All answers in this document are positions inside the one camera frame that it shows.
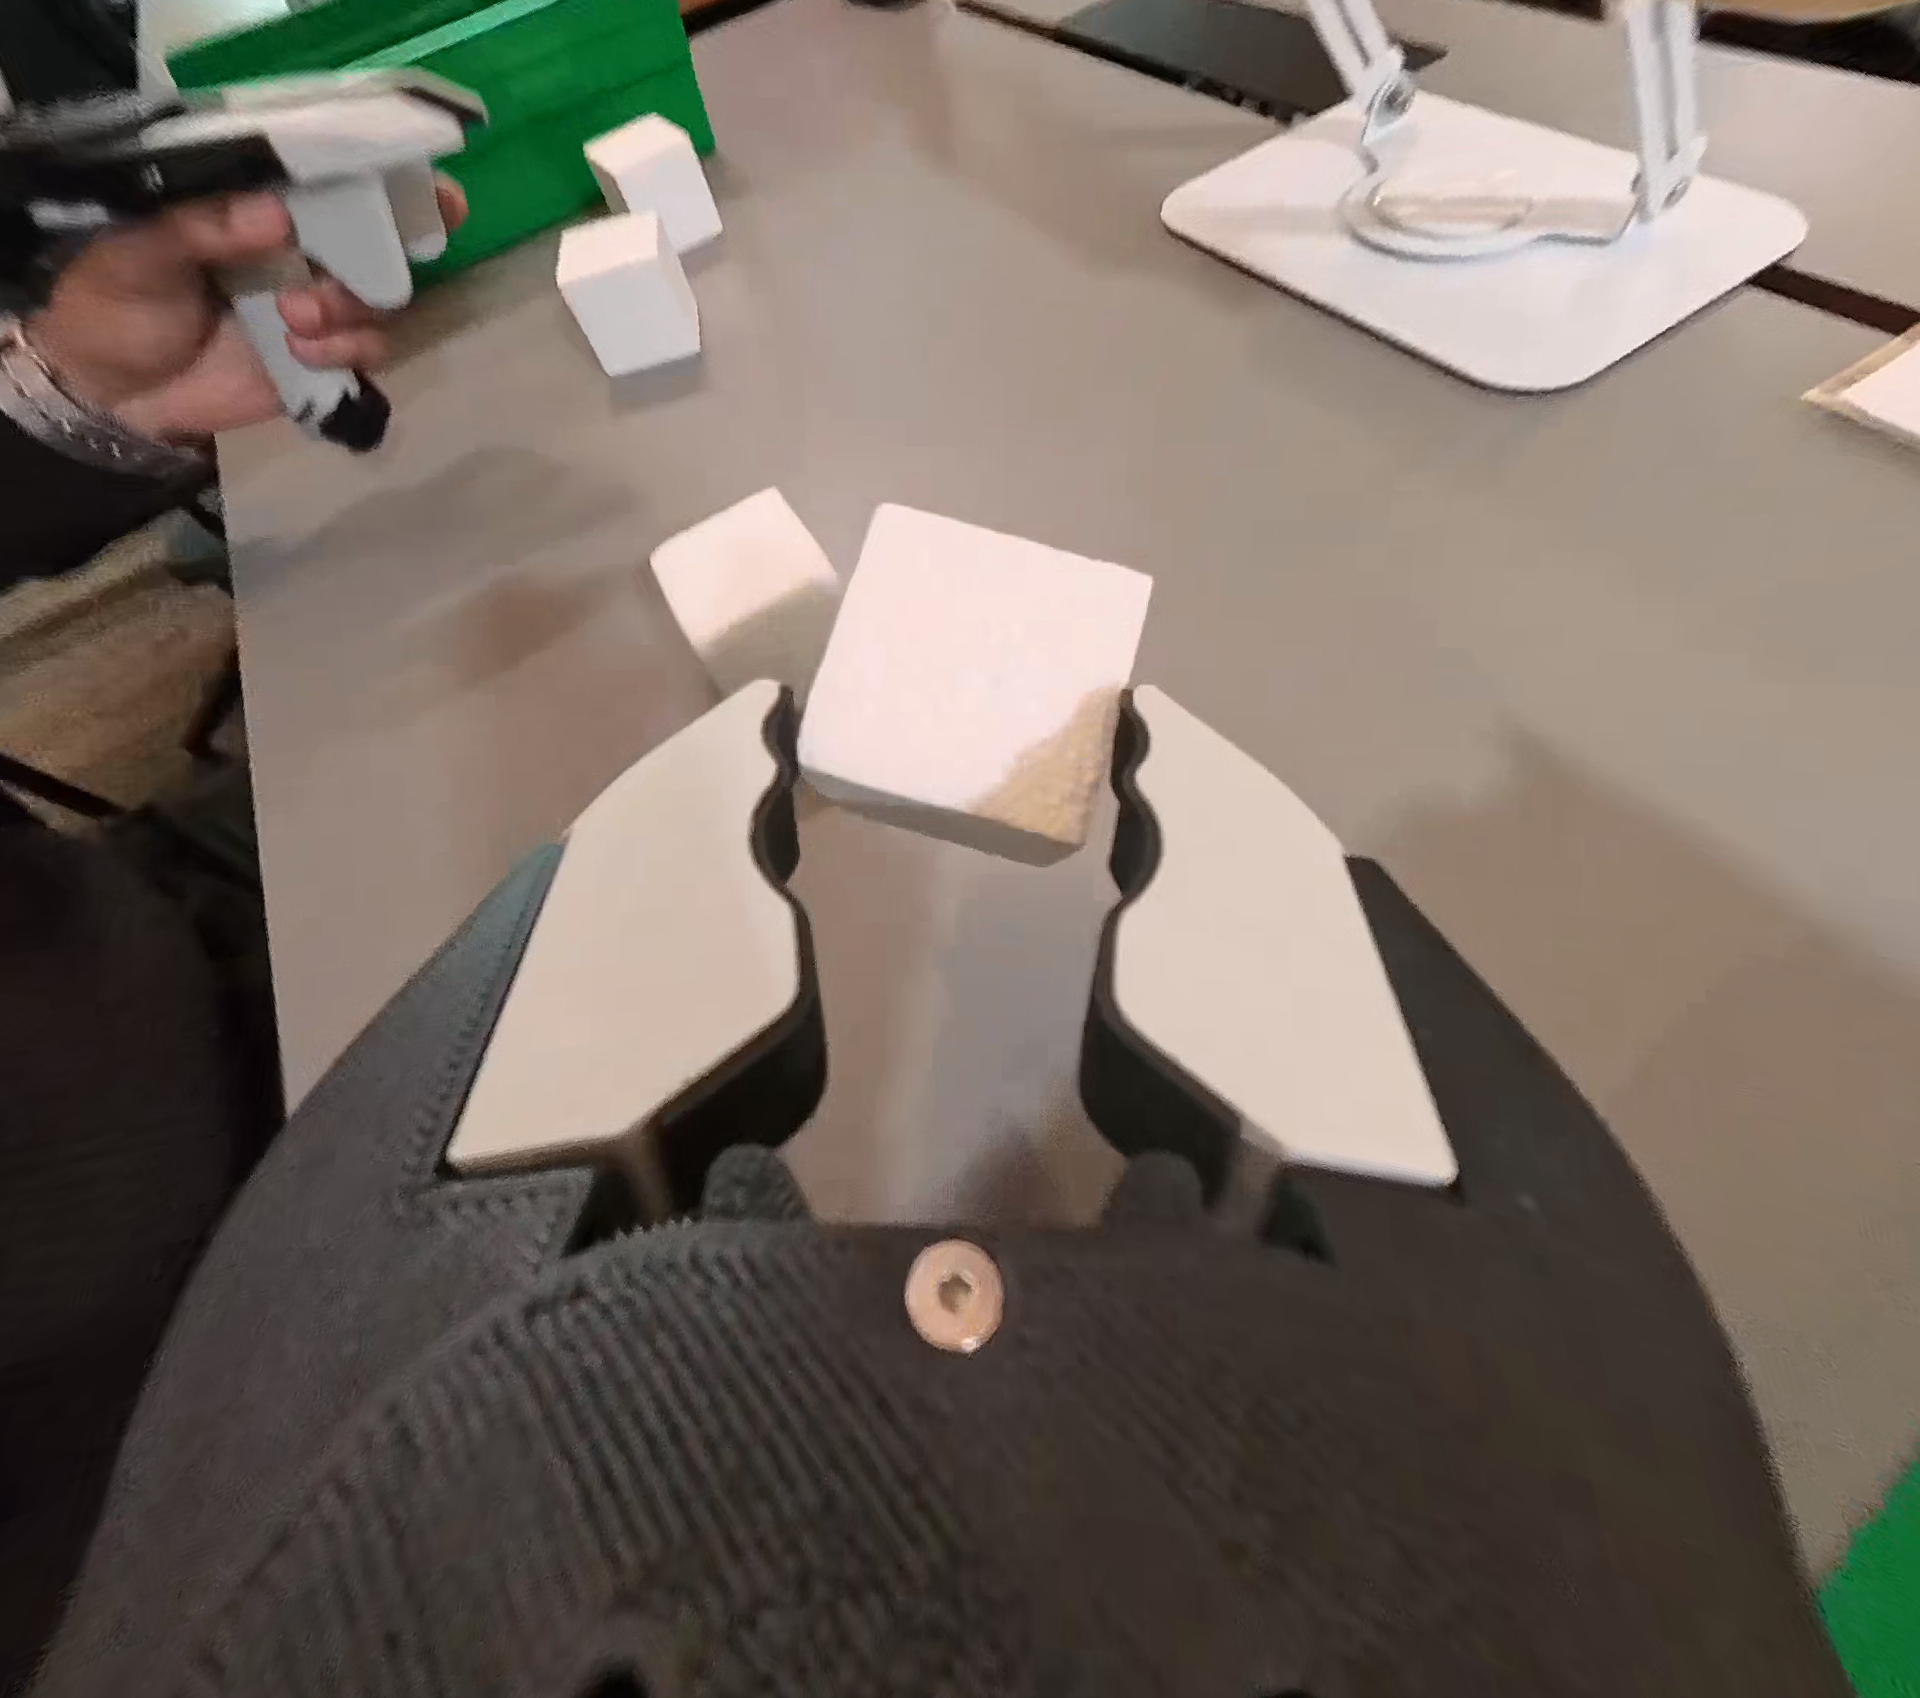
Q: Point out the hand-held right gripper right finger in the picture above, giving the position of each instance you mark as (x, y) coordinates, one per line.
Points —
(1275, 1008)

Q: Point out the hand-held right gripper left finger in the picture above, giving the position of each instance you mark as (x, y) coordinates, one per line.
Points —
(646, 978)

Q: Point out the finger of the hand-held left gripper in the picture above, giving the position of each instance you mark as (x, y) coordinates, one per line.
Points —
(361, 129)

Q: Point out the white foam cube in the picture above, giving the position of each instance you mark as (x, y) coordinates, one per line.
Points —
(624, 297)
(660, 175)
(975, 662)
(735, 578)

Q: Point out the person's left forearm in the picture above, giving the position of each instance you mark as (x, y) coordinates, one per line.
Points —
(67, 436)

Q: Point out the person's left hand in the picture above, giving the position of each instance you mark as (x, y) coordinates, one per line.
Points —
(149, 332)

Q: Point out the green plastic bin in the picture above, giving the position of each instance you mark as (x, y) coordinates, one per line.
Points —
(1881, 1608)
(555, 63)

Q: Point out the person's black clothing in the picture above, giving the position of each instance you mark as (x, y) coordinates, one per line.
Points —
(105, 1128)

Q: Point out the wooden document stand white base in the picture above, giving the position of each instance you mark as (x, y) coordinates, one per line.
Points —
(1500, 289)

